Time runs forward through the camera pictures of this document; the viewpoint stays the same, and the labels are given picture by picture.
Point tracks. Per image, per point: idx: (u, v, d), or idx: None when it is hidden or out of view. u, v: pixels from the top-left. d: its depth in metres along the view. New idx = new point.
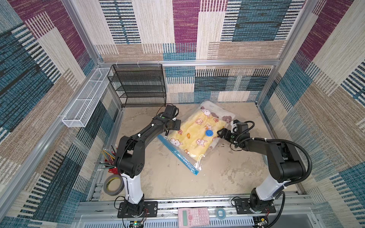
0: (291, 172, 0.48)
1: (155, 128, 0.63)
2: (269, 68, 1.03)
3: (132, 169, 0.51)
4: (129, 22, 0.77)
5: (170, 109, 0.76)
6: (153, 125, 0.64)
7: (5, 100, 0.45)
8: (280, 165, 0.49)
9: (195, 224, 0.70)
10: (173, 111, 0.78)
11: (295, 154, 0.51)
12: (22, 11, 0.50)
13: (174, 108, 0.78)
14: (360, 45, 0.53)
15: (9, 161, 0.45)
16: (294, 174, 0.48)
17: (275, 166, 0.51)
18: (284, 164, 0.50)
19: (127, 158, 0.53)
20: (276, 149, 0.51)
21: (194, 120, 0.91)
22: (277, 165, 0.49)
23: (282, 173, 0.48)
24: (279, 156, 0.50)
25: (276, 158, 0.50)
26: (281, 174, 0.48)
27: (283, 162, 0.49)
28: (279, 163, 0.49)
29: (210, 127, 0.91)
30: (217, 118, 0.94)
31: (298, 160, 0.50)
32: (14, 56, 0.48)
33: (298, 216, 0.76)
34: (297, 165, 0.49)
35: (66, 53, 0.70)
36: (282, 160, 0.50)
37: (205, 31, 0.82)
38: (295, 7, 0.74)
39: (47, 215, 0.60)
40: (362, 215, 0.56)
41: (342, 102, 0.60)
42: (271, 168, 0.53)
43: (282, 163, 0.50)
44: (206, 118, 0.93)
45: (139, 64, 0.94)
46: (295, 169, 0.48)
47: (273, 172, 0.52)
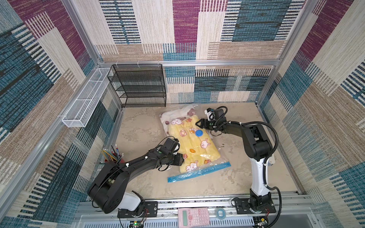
0: (262, 149, 0.59)
1: (147, 163, 0.56)
2: (269, 68, 1.03)
3: (104, 204, 0.42)
4: (129, 22, 0.77)
5: (170, 142, 0.70)
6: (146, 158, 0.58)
7: (5, 100, 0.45)
8: (252, 145, 0.59)
9: (195, 224, 0.70)
10: (173, 146, 0.72)
11: (264, 134, 0.61)
12: (22, 11, 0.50)
13: (174, 142, 0.71)
14: (360, 45, 0.53)
15: (9, 161, 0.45)
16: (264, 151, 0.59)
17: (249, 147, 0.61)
18: (256, 143, 0.60)
19: (103, 191, 0.45)
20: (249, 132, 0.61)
21: (178, 136, 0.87)
22: (250, 145, 0.59)
23: (254, 151, 0.58)
24: (252, 137, 0.60)
25: (249, 140, 0.59)
26: (254, 152, 0.58)
27: (255, 142, 0.59)
28: (252, 144, 0.59)
29: (194, 128, 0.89)
30: (189, 118, 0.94)
31: (267, 138, 0.60)
32: (14, 56, 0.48)
33: (298, 216, 0.76)
34: (265, 143, 0.60)
35: (66, 53, 0.70)
36: (254, 140, 0.59)
37: (205, 31, 0.82)
38: (295, 7, 0.74)
39: (47, 215, 0.60)
40: (362, 215, 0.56)
41: (342, 102, 0.60)
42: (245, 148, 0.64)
43: (254, 143, 0.59)
44: (182, 126, 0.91)
45: (139, 64, 0.94)
46: (264, 147, 0.59)
47: (248, 152, 0.62)
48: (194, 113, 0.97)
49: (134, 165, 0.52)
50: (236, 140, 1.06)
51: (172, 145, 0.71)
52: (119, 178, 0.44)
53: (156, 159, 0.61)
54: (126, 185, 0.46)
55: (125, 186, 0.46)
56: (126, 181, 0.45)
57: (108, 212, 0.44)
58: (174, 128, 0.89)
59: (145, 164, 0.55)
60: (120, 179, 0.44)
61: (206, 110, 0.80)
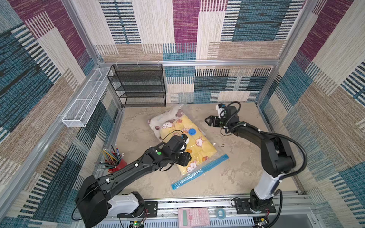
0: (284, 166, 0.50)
1: (136, 172, 0.48)
2: (269, 68, 1.03)
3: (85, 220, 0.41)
4: (129, 22, 0.77)
5: (174, 143, 0.59)
6: (137, 165, 0.50)
7: (5, 100, 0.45)
8: (273, 161, 0.50)
9: (195, 224, 0.70)
10: (176, 146, 0.59)
11: (288, 149, 0.51)
12: (22, 11, 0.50)
13: (180, 142, 0.59)
14: (360, 44, 0.53)
15: (9, 161, 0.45)
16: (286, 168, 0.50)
17: (269, 163, 0.52)
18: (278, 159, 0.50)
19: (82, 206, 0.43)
20: (272, 145, 0.51)
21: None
22: (271, 161, 0.51)
23: (275, 168, 0.49)
24: (274, 151, 0.50)
25: (271, 155, 0.50)
26: (274, 169, 0.50)
27: (277, 157, 0.50)
28: (273, 160, 0.50)
29: (186, 128, 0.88)
30: (179, 118, 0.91)
31: (291, 155, 0.51)
32: (14, 56, 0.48)
33: (298, 216, 0.76)
34: (288, 158, 0.51)
35: (66, 53, 0.70)
36: (275, 156, 0.50)
37: (205, 31, 0.82)
38: (295, 7, 0.74)
39: (47, 215, 0.60)
40: (362, 215, 0.55)
41: (342, 102, 0.60)
42: (264, 163, 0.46)
43: (276, 158, 0.50)
44: (173, 128, 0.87)
45: (139, 64, 0.94)
46: (288, 164, 0.50)
47: (266, 167, 0.54)
48: (182, 113, 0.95)
49: (116, 178, 0.45)
50: (236, 140, 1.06)
51: (178, 144, 0.59)
52: (95, 198, 0.39)
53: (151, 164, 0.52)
54: (106, 204, 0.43)
55: (105, 206, 0.42)
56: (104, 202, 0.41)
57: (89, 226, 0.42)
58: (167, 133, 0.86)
59: (132, 172, 0.48)
60: (98, 201, 0.39)
61: (217, 105, 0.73)
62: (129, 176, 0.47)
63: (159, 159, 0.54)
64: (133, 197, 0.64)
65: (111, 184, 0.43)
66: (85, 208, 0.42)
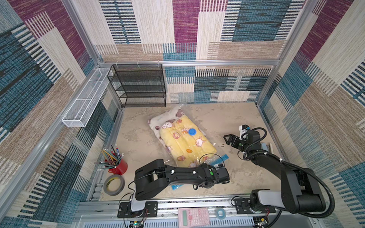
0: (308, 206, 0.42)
1: (192, 177, 0.52)
2: (269, 68, 1.03)
3: (142, 192, 0.46)
4: (129, 22, 0.77)
5: (223, 173, 0.63)
6: (195, 173, 0.54)
7: (5, 100, 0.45)
8: (295, 197, 0.43)
9: (195, 224, 0.70)
10: (224, 177, 0.62)
11: (315, 187, 0.44)
12: (22, 11, 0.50)
13: (227, 176, 0.62)
14: (360, 45, 0.53)
15: (9, 162, 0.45)
16: (310, 208, 0.42)
17: (290, 197, 0.45)
18: (301, 195, 0.43)
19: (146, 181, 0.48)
20: (293, 177, 0.45)
21: (172, 140, 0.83)
22: (293, 195, 0.43)
23: (297, 206, 0.42)
24: (297, 186, 0.44)
25: (292, 189, 0.44)
26: (296, 206, 0.42)
27: (300, 193, 0.43)
28: (296, 195, 0.43)
29: (186, 128, 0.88)
30: (179, 119, 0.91)
31: (319, 194, 0.43)
32: (14, 56, 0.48)
33: (298, 216, 0.76)
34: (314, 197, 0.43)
35: (66, 53, 0.70)
36: (299, 191, 0.44)
37: (205, 31, 0.82)
38: (295, 7, 0.74)
39: (47, 215, 0.60)
40: (362, 215, 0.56)
41: (342, 102, 0.60)
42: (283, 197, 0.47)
43: (299, 194, 0.43)
44: (173, 128, 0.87)
45: (139, 64, 0.94)
46: (312, 203, 0.43)
47: (285, 201, 0.47)
48: (182, 114, 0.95)
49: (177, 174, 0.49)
50: None
51: (225, 177, 0.62)
52: (159, 181, 0.44)
53: (204, 179, 0.55)
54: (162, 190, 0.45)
55: (160, 191, 0.45)
56: (163, 187, 0.43)
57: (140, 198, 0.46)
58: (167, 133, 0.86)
59: (188, 176, 0.51)
60: (161, 184, 0.43)
61: (241, 127, 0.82)
62: (186, 179, 0.50)
63: (210, 178, 0.56)
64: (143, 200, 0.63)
65: (172, 176, 0.47)
66: (148, 185, 0.45)
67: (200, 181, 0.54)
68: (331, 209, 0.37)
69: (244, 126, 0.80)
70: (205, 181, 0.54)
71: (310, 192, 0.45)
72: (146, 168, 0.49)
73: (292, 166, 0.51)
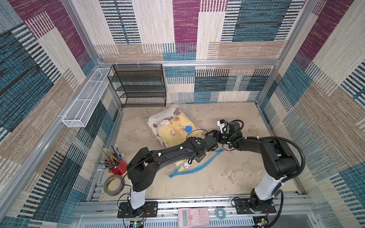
0: (286, 167, 0.50)
1: (181, 153, 0.54)
2: (269, 68, 1.03)
3: (136, 184, 0.47)
4: (129, 22, 0.77)
5: (210, 140, 0.66)
6: (182, 147, 0.56)
7: (5, 100, 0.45)
8: (274, 162, 0.50)
9: (195, 224, 0.70)
10: (213, 145, 0.67)
11: (288, 150, 0.52)
12: (22, 11, 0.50)
13: (215, 141, 0.66)
14: (360, 45, 0.53)
15: (9, 162, 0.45)
16: (290, 169, 0.50)
17: (271, 164, 0.51)
18: (279, 160, 0.51)
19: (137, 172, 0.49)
20: (270, 147, 0.53)
21: (168, 137, 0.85)
22: (272, 161, 0.50)
23: (277, 170, 0.49)
24: (273, 153, 0.52)
25: (270, 156, 0.51)
26: (277, 170, 0.49)
27: (277, 158, 0.51)
28: (273, 159, 0.50)
29: (183, 126, 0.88)
30: (177, 117, 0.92)
31: (292, 155, 0.51)
32: (14, 56, 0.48)
33: (298, 216, 0.76)
34: (291, 159, 0.51)
35: (66, 53, 0.70)
36: (275, 156, 0.51)
37: (205, 31, 0.82)
38: (295, 7, 0.74)
39: (47, 215, 0.60)
40: (362, 215, 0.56)
41: (342, 102, 0.60)
42: (267, 166, 0.53)
43: (276, 159, 0.51)
44: (171, 126, 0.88)
45: (139, 64, 0.94)
46: (290, 164, 0.50)
47: (270, 170, 0.52)
48: (180, 112, 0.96)
49: (165, 155, 0.51)
50: None
51: (213, 144, 0.67)
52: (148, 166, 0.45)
53: (193, 149, 0.57)
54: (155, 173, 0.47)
55: (154, 174, 0.46)
56: (155, 170, 0.45)
57: (137, 191, 0.48)
58: (164, 129, 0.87)
59: (177, 153, 0.54)
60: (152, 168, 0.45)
61: (218, 120, 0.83)
62: (175, 157, 0.52)
63: (199, 147, 0.59)
64: (141, 199, 0.62)
65: (161, 158, 0.49)
66: (139, 174, 0.47)
67: (190, 152, 0.56)
68: (303, 163, 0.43)
69: (222, 119, 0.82)
70: (196, 152, 0.58)
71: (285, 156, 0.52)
72: (133, 159, 0.50)
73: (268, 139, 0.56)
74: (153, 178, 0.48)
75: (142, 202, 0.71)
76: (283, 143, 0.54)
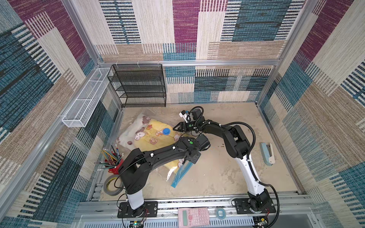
0: (241, 148, 0.64)
1: (174, 153, 0.54)
2: (269, 68, 1.03)
3: (129, 186, 0.46)
4: (129, 22, 0.77)
5: (203, 138, 0.67)
6: (175, 147, 0.56)
7: (5, 100, 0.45)
8: (234, 146, 0.64)
9: (195, 224, 0.70)
10: (205, 143, 0.68)
11: (242, 134, 0.66)
12: (22, 11, 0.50)
13: (207, 140, 0.68)
14: (360, 45, 0.53)
15: (9, 161, 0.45)
16: (244, 149, 0.65)
17: (231, 148, 0.67)
18: (236, 144, 0.64)
19: (129, 174, 0.48)
20: (230, 135, 0.65)
21: (151, 146, 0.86)
22: (232, 146, 0.65)
23: (235, 152, 0.64)
24: (233, 139, 0.65)
25: (230, 142, 0.65)
26: (235, 152, 0.65)
27: (235, 143, 0.64)
28: (234, 145, 0.64)
29: (159, 130, 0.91)
30: (148, 125, 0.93)
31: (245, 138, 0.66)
32: (14, 56, 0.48)
33: (298, 216, 0.76)
34: (244, 141, 0.66)
35: (66, 53, 0.70)
36: (234, 142, 0.64)
37: (205, 31, 0.82)
38: (295, 7, 0.74)
39: (47, 215, 0.60)
40: (362, 215, 0.55)
41: (342, 102, 0.60)
42: (228, 149, 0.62)
43: (235, 144, 0.64)
44: (148, 135, 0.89)
45: (139, 64, 0.94)
46: (243, 145, 0.65)
47: (231, 153, 0.68)
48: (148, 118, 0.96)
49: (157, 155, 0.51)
50: None
51: (205, 142, 0.68)
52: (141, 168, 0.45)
53: (186, 149, 0.58)
54: (148, 174, 0.46)
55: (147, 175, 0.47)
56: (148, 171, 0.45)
57: (129, 193, 0.47)
58: (142, 141, 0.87)
59: (169, 154, 0.53)
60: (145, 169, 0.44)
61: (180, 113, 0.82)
62: (168, 156, 0.52)
63: (191, 147, 0.60)
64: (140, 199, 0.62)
65: (154, 159, 0.49)
66: (131, 175, 0.48)
67: (183, 152, 0.57)
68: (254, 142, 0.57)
69: (183, 110, 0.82)
70: (188, 151, 0.58)
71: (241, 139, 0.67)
72: (125, 162, 0.49)
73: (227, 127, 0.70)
74: (146, 178, 0.47)
75: (140, 202, 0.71)
76: (239, 129, 0.66)
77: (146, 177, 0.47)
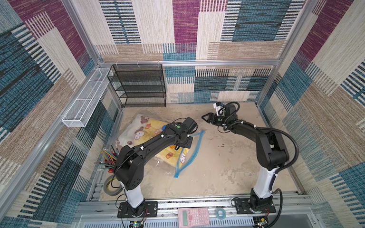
0: (277, 159, 0.52)
1: (164, 140, 0.55)
2: (269, 68, 1.03)
3: (127, 182, 0.47)
4: (129, 22, 0.77)
5: (188, 122, 0.68)
6: (163, 135, 0.57)
7: (5, 100, 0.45)
8: (267, 154, 0.52)
9: (195, 224, 0.70)
10: (192, 125, 0.69)
11: (281, 143, 0.54)
12: (22, 11, 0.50)
13: (193, 122, 0.69)
14: (360, 44, 0.53)
15: (9, 162, 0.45)
16: (279, 160, 0.52)
17: (263, 156, 0.55)
18: (272, 152, 0.53)
19: (125, 170, 0.49)
20: (265, 138, 0.54)
21: None
22: (265, 154, 0.53)
23: (268, 161, 0.52)
24: (267, 145, 0.53)
25: (264, 148, 0.53)
26: (267, 162, 0.53)
27: (270, 150, 0.53)
28: (267, 152, 0.52)
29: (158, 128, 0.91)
30: (148, 124, 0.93)
31: (284, 148, 0.53)
32: (14, 56, 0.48)
33: (298, 216, 0.76)
34: (282, 152, 0.53)
35: (65, 52, 0.70)
36: (269, 148, 0.53)
37: (205, 31, 0.82)
38: (295, 7, 0.74)
39: (47, 215, 0.60)
40: (362, 215, 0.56)
41: (342, 102, 0.60)
42: (258, 156, 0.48)
43: (270, 152, 0.53)
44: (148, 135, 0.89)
45: (139, 64, 0.94)
46: (280, 156, 0.53)
47: (260, 160, 0.57)
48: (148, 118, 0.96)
49: (148, 147, 0.51)
50: (236, 140, 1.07)
51: (192, 124, 0.69)
52: (134, 162, 0.45)
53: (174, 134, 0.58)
54: (143, 166, 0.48)
55: (143, 168, 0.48)
56: (142, 165, 0.46)
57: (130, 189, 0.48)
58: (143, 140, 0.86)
59: (160, 142, 0.54)
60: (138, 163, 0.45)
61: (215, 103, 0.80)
62: (158, 146, 0.53)
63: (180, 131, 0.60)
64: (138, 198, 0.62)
65: (145, 151, 0.49)
66: (127, 172, 0.48)
67: (172, 137, 0.57)
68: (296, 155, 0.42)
69: (218, 103, 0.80)
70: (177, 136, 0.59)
71: (278, 149, 0.55)
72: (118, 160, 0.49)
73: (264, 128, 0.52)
74: (142, 171, 0.48)
75: (140, 199, 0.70)
76: (279, 134, 0.54)
77: (142, 170, 0.48)
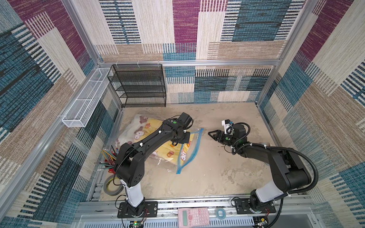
0: (298, 182, 0.46)
1: (162, 136, 0.57)
2: (269, 68, 1.03)
3: (129, 179, 0.48)
4: (129, 22, 0.77)
5: (184, 117, 0.70)
6: (160, 131, 0.58)
7: (5, 100, 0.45)
8: (284, 175, 0.46)
9: (195, 224, 0.70)
10: (188, 119, 0.72)
11: (298, 163, 0.48)
12: (22, 11, 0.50)
13: (188, 117, 0.71)
14: (360, 45, 0.53)
15: (9, 162, 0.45)
16: (300, 182, 0.46)
17: (280, 177, 0.48)
18: (289, 173, 0.47)
19: (126, 168, 0.50)
20: (279, 158, 0.49)
21: None
22: (282, 175, 0.47)
23: (288, 184, 0.45)
24: (283, 166, 0.48)
25: (280, 168, 0.47)
26: (287, 185, 0.45)
27: (287, 171, 0.47)
28: (283, 173, 0.47)
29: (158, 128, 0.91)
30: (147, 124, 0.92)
31: (302, 168, 0.48)
32: (14, 56, 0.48)
33: (298, 216, 0.76)
34: (301, 172, 0.47)
35: (66, 53, 0.70)
36: (286, 170, 0.47)
37: (205, 31, 0.82)
38: (295, 7, 0.74)
39: (47, 215, 0.60)
40: (362, 215, 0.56)
41: (342, 102, 0.60)
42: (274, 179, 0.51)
43: (287, 173, 0.47)
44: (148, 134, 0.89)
45: (139, 64, 0.94)
46: (301, 178, 0.46)
47: (278, 184, 0.50)
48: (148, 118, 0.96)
49: (147, 143, 0.52)
50: None
51: (188, 118, 0.72)
52: (135, 158, 0.46)
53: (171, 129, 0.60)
54: (144, 162, 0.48)
55: (144, 164, 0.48)
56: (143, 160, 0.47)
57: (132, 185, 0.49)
58: None
59: (158, 137, 0.55)
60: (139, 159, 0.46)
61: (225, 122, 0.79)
62: (157, 141, 0.54)
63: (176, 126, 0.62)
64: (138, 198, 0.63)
65: (144, 147, 0.51)
66: (129, 169, 0.48)
67: (170, 132, 0.59)
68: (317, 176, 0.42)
69: (227, 120, 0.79)
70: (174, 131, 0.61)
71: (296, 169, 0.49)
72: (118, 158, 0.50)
73: (276, 148, 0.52)
74: (144, 167, 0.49)
75: (140, 198, 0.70)
76: (293, 152, 0.50)
77: (143, 166, 0.50)
